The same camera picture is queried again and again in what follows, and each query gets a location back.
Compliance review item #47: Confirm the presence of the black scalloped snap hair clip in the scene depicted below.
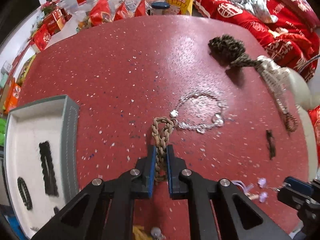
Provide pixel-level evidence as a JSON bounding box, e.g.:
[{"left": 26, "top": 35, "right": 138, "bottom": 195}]
[{"left": 39, "top": 141, "right": 59, "bottom": 197}]

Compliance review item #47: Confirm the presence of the jar with dark lid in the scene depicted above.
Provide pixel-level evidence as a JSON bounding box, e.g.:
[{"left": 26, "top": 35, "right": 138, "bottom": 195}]
[{"left": 150, "top": 1, "right": 170, "bottom": 15}]

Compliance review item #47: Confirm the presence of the purple heart clip upper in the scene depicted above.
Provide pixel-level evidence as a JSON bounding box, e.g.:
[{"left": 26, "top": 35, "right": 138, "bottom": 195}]
[{"left": 258, "top": 178, "right": 267, "bottom": 189}]

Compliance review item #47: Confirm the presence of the cream leather chair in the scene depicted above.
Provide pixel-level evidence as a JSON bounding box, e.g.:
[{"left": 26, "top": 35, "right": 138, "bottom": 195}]
[{"left": 290, "top": 63, "right": 319, "bottom": 181}]

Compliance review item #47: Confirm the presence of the brown spiral hair tie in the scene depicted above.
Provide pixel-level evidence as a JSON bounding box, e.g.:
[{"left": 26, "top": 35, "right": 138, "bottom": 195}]
[{"left": 283, "top": 112, "right": 299, "bottom": 133}]

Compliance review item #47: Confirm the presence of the orange gift box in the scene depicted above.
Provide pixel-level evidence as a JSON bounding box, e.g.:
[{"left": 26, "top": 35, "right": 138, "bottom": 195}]
[{"left": 1, "top": 77, "right": 21, "bottom": 115}]

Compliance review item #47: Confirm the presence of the silver star hair clip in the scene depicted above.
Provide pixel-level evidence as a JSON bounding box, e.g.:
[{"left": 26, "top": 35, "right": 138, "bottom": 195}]
[{"left": 53, "top": 206, "right": 60, "bottom": 215}]

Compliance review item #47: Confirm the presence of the clear crystal bead bracelet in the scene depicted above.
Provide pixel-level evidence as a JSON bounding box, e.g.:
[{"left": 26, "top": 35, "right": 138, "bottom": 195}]
[{"left": 170, "top": 89, "right": 228, "bottom": 134}]

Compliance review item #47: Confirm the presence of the grey white jewelry tray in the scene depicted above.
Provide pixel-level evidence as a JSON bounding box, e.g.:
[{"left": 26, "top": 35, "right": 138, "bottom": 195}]
[{"left": 4, "top": 95, "right": 79, "bottom": 239}]

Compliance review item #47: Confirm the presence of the white polka dot scrunchie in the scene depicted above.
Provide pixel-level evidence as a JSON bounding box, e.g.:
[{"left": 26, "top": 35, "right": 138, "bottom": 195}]
[{"left": 256, "top": 55, "right": 313, "bottom": 111}]

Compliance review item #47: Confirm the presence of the purple hair ties bundle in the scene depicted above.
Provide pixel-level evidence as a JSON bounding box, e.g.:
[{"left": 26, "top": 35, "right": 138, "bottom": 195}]
[{"left": 231, "top": 179, "right": 259, "bottom": 201}]

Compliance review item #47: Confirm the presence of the tan braided hair tie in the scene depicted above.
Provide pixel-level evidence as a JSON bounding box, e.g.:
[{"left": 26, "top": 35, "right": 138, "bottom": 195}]
[{"left": 151, "top": 116, "right": 177, "bottom": 183}]

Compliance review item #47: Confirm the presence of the red patterned bedding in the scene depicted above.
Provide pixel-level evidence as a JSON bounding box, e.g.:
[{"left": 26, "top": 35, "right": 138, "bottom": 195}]
[{"left": 194, "top": 0, "right": 319, "bottom": 81}]

